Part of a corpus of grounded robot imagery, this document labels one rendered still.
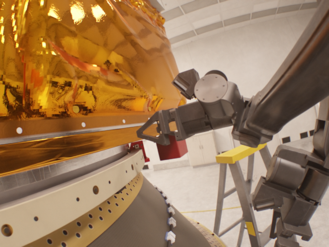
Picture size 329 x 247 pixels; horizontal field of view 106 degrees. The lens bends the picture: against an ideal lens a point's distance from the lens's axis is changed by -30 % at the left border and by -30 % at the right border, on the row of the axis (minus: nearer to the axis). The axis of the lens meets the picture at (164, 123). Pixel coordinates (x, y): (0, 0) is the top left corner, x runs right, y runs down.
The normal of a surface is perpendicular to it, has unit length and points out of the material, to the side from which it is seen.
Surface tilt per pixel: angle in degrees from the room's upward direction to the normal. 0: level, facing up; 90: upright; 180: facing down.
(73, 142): 90
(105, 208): 62
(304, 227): 30
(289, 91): 138
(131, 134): 90
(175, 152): 90
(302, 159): 91
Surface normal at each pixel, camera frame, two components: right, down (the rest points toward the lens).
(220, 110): 0.22, 0.82
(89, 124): 0.88, -0.22
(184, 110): -0.40, 0.06
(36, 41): 0.53, -0.17
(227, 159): -0.88, 0.19
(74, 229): 0.69, -0.66
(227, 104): -0.42, 0.89
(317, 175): -0.82, -0.07
